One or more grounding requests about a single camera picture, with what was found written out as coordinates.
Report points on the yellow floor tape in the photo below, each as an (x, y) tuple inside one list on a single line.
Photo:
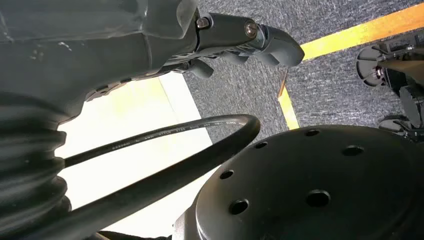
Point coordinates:
[(364, 31)]

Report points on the black round base with holes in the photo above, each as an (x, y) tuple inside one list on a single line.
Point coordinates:
[(314, 185)]

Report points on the black wheeled base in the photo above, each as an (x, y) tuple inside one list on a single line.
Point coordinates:
[(367, 69)]

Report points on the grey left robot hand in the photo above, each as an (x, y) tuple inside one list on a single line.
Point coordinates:
[(99, 39)]

